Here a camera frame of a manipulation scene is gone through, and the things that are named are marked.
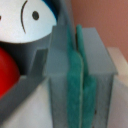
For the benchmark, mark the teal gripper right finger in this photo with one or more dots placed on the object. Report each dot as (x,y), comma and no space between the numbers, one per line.
(99,71)

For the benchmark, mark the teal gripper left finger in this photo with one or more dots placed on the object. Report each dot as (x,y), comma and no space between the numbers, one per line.
(64,67)

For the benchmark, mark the red toy tomato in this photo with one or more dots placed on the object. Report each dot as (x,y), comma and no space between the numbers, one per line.
(9,72)

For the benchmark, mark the grey toy pot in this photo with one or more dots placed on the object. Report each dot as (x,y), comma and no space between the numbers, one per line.
(28,103)

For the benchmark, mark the brown toy stove board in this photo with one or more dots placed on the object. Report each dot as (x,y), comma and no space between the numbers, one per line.
(109,17)

